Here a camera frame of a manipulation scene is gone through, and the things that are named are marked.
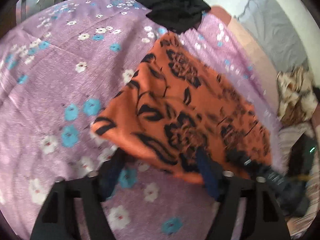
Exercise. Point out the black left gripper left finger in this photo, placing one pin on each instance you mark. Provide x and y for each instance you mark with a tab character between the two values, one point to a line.
57	218

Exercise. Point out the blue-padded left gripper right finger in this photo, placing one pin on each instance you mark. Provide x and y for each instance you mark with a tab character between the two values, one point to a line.
247	210

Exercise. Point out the orange black floral garment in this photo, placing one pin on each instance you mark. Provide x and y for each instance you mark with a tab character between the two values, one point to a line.
175	104

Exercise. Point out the striped floral pillow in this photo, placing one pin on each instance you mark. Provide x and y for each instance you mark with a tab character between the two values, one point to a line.
287	138

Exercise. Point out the cream brown floral blanket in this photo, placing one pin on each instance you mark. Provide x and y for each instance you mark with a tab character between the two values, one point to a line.
297	101

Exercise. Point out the pink mattress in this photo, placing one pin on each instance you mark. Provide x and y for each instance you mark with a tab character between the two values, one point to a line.
263	69

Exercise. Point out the purple floral bed sheet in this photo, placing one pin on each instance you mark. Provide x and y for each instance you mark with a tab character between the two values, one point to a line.
59	69

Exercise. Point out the grey-blue pillow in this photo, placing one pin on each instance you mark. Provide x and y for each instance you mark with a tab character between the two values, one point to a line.
268	24

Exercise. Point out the black crumpled garment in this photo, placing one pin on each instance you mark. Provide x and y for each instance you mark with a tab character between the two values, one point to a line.
177	16

